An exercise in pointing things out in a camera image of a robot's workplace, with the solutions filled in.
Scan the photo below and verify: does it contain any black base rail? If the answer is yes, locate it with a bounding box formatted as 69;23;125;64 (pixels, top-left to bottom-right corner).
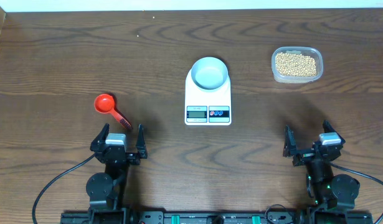
60;208;373;224

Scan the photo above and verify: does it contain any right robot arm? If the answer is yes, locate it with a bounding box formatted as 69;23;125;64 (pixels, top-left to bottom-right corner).
283;120;360;223

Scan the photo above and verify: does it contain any red plastic measuring scoop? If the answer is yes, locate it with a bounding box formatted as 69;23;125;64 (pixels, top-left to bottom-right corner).
94;93;133;130

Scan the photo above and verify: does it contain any clear plastic soybean container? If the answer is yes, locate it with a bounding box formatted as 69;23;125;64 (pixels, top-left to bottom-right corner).
271;47;324;84

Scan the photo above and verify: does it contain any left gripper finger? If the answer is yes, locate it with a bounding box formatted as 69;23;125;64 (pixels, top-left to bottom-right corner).
136;124;148;159
90;123;110;148

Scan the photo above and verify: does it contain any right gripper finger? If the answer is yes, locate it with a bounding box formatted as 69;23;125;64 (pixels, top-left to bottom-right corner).
323;120;346;144
283;125;297;157

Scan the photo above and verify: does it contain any light grey round bowl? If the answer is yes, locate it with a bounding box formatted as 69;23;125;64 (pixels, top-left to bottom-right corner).
191;57;229;90

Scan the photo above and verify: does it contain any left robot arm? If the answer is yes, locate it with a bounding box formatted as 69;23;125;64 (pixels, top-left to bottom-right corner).
85;124;148;223

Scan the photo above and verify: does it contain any white digital kitchen scale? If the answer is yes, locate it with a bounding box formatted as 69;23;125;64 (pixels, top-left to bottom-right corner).
184;70;232;126

